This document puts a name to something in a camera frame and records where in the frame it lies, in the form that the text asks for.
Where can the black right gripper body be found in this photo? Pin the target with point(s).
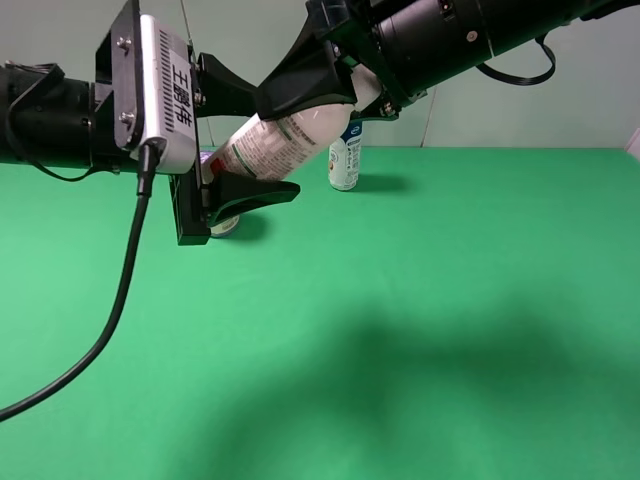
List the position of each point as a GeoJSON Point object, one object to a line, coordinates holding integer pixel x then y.
{"type": "Point", "coordinates": [349, 25]}

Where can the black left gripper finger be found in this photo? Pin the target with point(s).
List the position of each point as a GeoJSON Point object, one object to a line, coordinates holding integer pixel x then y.
{"type": "Point", "coordinates": [230, 195]}
{"type": "Point", "coordinates": [219, 91]}

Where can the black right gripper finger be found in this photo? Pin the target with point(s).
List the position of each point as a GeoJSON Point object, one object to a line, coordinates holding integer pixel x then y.
{"type": "Point", "coordinates": [308, 76]}
{"type": "Point", "coordinates": [380, 109]}

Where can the white milk bottle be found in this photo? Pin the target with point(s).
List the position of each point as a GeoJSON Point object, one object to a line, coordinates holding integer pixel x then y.
{"type": "Point", "coordinates": [273, 149]}

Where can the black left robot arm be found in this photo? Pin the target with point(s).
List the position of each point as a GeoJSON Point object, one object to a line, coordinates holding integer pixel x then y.
{"type": "Point", "coordinates": [46, 121]}

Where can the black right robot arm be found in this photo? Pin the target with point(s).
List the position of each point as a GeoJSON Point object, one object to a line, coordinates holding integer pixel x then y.
{"type": "Point", "coordinates": [410, 46]}

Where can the purple lid cream can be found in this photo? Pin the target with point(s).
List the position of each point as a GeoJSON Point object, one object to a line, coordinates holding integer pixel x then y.
{"type": "Point", "coordinates": [227, 227]}

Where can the blue and white bottle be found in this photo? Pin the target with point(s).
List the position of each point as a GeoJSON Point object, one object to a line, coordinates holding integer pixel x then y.
{"type": "Point", "coordinates": [344, 158]}

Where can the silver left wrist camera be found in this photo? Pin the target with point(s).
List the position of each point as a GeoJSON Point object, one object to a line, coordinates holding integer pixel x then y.
{"type": "Point", "coordinates": [153, 92]}

